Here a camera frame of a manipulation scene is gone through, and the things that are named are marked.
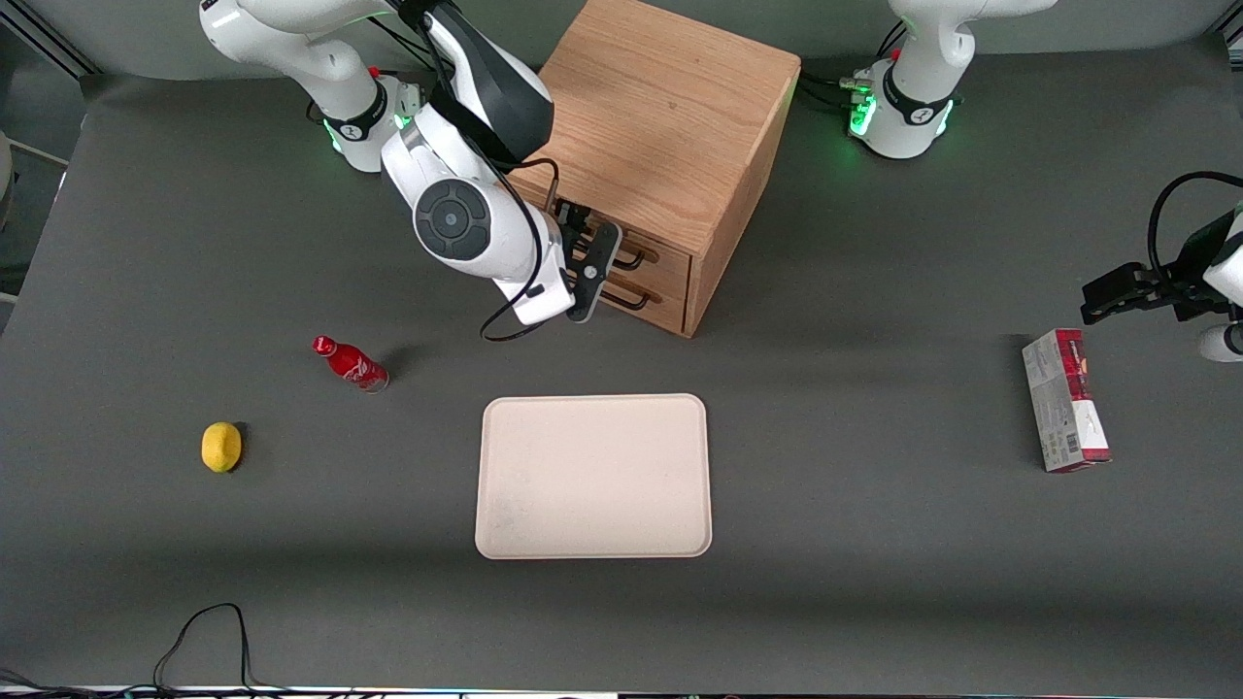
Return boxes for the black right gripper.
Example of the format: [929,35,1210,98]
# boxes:
[554,198,624,324]

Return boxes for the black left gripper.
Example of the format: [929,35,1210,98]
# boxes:
[1080,214,1237,326]

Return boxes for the wooden drawer with black handle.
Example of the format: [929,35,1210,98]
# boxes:
[529,180,693,304]
[588,260,691,337]

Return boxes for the wooden drawer cabinet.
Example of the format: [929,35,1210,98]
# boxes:
[505,0,802,339]

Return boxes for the grey and red carton box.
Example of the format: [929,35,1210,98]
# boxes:
[1022,328,1113,474]

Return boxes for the beige plastic tray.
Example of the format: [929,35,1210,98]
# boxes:
[475,393,713,560]

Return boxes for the red cola bottle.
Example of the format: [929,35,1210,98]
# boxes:
[312,335,390,394]

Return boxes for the yellow lemon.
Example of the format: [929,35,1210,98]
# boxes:
[201,421,243,474]

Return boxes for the black right arm wrist cable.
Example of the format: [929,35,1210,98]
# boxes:
[393,0,564,344]

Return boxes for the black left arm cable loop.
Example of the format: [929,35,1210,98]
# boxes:
[1148,171,1243,284]

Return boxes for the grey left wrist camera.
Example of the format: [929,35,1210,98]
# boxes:
[1197,322,1243,364]

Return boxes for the black right arm base cables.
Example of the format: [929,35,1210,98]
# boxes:
[369,14,438,122]

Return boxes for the black arm base cables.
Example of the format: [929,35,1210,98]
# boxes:
[369,14,438,122]
[796,19,910,114]

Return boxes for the black left arm base cables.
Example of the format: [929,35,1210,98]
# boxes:
[796,19,910,114]

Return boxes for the black cable on table edge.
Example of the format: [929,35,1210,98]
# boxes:
[0,603,360,699]

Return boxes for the aluminium frame rail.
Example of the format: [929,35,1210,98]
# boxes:
[0,17,100,79]

